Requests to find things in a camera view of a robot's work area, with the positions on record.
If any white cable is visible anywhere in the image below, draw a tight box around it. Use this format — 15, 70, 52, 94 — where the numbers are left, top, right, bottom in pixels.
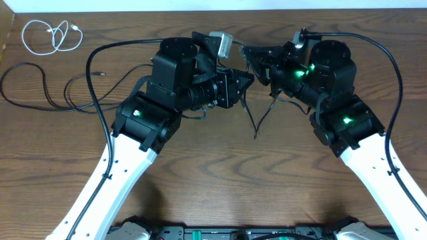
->
21, 19, 84, 57

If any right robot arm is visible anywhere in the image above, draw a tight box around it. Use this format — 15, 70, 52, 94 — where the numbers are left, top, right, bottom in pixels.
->
242, 40, 426, 239

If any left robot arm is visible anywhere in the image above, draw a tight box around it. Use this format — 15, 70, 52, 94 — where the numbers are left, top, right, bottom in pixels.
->
50, 32, 254, 239

